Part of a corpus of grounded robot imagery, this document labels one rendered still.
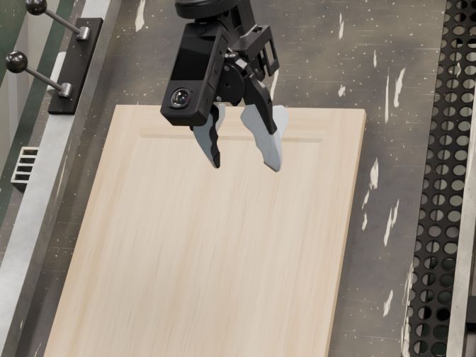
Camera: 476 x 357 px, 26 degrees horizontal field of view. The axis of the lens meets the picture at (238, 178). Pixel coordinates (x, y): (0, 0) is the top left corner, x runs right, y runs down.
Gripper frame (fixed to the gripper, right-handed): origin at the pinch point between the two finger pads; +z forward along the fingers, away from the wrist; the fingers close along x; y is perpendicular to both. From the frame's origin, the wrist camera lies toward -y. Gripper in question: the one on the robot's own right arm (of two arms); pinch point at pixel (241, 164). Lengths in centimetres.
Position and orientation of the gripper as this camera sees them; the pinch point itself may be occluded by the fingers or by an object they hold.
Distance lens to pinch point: 116.2
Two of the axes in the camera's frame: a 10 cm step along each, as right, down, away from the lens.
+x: -8.6, -0.6, 5.0
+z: 2.3, 8.3, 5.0
